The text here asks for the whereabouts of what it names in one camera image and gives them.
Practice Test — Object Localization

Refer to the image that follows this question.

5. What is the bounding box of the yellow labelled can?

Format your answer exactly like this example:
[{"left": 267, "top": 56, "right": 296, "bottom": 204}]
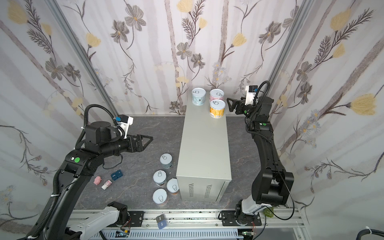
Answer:
[{"left": 210, "top": 100, "right": 226, "bottom": 119}]

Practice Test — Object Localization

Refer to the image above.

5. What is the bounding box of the pink labelled can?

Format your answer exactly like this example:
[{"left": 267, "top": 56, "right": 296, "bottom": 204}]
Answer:
[{"left": 210, "top": 89, "right": 225, "bottom": 102}]

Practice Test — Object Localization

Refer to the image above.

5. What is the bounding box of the light blue labelled can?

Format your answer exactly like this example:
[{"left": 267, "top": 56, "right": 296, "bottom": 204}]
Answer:
[{"left": 192, "top": 88, "right": 206, "bottom": 106}]

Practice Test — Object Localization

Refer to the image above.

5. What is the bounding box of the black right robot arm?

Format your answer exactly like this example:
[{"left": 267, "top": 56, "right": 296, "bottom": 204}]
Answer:
[{"left": 218, "top": 81, "right": 294, "bottom": 227}]

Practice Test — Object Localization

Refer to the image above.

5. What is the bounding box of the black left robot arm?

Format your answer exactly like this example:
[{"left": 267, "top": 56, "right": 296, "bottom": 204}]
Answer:
[{"left": 25, "top": 104, "right": 153, "bottom": 240}]

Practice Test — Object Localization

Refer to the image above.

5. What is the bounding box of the grey metal cabinet counter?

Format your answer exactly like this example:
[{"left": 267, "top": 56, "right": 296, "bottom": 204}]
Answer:
[{"left": 176, "top": 93, "right": 232, "bottom": 203}]

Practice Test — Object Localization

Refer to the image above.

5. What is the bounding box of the teal can near cabinet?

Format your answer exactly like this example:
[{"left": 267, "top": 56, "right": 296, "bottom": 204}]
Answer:
[{"left": 160, "top": 153, "right": 173, "bottom": 169}]

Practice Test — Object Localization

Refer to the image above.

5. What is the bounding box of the teal can middle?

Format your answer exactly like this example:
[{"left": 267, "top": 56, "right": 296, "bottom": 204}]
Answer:
[{"left": 153, "top": 170, "right": 167, "bottom": 186}]

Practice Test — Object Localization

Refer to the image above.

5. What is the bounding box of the small blue box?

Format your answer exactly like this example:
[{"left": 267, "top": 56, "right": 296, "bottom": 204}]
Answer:
[{"left": 111, "top": 170, "right": 123, "bottom": 181}]

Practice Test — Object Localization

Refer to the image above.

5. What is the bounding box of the orange can by cabinet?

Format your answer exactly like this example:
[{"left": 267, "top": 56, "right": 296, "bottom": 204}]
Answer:
[{"left": 167, "top": 178, "right": 180, "bottom": 195}]

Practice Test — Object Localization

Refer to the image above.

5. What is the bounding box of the small pink white bottle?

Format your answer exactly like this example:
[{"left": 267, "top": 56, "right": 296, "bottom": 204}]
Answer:
[{"left": 102, "top": 180, "right": 113, "bottom": 190}]

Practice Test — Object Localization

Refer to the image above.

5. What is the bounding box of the pink can front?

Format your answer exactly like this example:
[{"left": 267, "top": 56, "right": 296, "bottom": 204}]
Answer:
[{"left": 153, "top": 189, "right": 168, "bottom": 207}]

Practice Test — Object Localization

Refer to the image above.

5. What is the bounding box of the small pink object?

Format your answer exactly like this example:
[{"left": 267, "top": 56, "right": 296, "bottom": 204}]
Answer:
[{"left": 94, "top": 176, "right": 102, "bottom": 186}]

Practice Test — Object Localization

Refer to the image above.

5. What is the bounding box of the small blue grey module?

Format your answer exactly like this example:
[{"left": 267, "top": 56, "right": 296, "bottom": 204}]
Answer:
[{"left": 156, "top": 214, "right": 168, "bottom": 230}]

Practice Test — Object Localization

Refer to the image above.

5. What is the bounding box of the green circuit board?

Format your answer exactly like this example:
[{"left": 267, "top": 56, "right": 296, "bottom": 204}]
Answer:
[{"left": 263, "top": 206, "right": 275, "bottom": 218}]

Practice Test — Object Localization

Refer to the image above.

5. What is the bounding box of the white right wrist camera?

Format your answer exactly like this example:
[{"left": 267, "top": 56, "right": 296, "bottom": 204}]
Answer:
[{"left": 245, "top": 85, "right": 259, "bottom": 105}]

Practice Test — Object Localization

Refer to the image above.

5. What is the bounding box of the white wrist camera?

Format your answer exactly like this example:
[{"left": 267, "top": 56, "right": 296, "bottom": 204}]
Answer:
[
  {"left": 245, "top": 85, "right": 259, "bottom": 105},
  {"left": 115, "top": 115, "right": 134, "bottom": 139}
]

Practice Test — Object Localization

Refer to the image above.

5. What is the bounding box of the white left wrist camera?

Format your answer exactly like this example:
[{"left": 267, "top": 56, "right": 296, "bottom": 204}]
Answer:
[{"left": 115, "top": 115, "right": 134, "bottom": 139}]

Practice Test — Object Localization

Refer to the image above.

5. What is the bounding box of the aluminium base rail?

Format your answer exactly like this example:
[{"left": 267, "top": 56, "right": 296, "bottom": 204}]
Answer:
[{"left": 67, "top": 207, "right": 310, "bottom": 240}]

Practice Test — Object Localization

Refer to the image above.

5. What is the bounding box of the white slotted cable duct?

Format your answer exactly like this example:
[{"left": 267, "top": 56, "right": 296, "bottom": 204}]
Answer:
[{"left": 91, "top": 229, "right": 244, "bottom": 240}]

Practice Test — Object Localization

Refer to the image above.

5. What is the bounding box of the black corrugated cable corner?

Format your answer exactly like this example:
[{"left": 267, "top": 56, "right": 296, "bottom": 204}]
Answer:
[{"left": 356, "top": 226, "right": 384, "bottom": 240}]

